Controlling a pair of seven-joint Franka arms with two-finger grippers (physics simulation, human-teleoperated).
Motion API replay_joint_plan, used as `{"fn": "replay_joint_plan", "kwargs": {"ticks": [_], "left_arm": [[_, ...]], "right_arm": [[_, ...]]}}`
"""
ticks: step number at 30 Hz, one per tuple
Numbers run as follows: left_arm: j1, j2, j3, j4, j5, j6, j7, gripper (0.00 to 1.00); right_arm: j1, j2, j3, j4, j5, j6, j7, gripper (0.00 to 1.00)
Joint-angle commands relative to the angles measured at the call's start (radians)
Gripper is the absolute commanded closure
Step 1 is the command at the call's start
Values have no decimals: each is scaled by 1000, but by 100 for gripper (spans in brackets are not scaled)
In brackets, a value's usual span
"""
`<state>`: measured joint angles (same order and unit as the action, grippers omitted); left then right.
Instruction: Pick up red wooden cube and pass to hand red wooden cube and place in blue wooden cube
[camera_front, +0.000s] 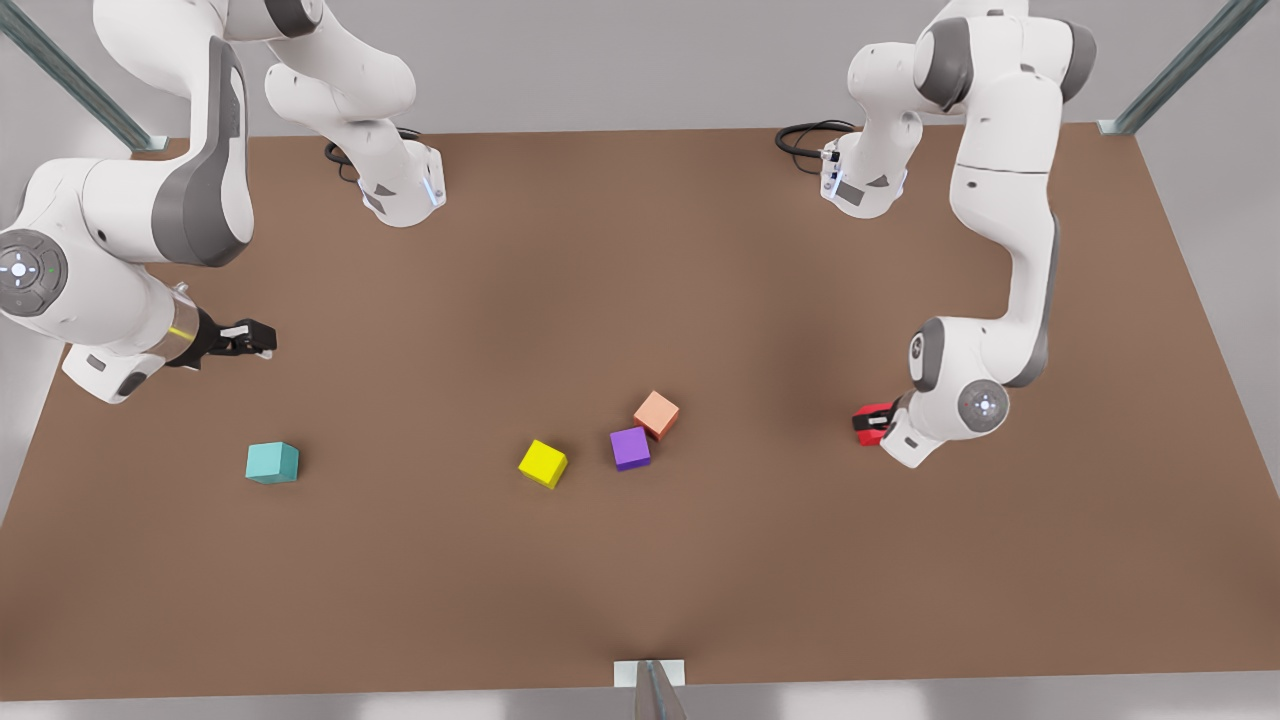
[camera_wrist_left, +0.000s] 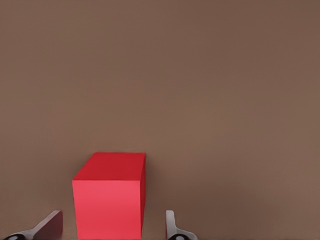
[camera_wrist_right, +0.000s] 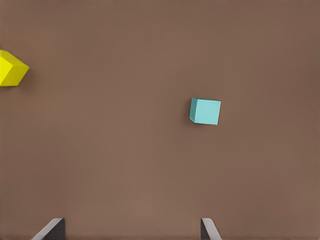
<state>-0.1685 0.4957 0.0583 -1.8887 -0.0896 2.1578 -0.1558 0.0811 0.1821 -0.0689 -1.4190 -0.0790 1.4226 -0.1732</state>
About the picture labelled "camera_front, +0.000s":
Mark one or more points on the silver frame post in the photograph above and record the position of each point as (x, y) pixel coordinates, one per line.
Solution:
(75, 75)
(655, 690)
(1180, 65)

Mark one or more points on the salmon wooden cube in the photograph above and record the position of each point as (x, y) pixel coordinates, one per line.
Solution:
(656, 415)

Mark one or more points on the red wooden cube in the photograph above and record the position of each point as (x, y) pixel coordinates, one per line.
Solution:
(874, 414)

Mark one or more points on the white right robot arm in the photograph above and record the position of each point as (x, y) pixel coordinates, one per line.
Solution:
(120, 210)

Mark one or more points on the yellow wooden cube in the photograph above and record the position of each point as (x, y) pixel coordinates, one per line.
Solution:
(542, 464)

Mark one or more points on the teal wooden cube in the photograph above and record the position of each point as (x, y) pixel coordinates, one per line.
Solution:
(272, 463)

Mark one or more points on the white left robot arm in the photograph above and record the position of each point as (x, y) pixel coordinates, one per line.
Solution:
(1000, 150)

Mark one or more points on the purple wooden cube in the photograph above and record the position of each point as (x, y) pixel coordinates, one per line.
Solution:
(630, 448)

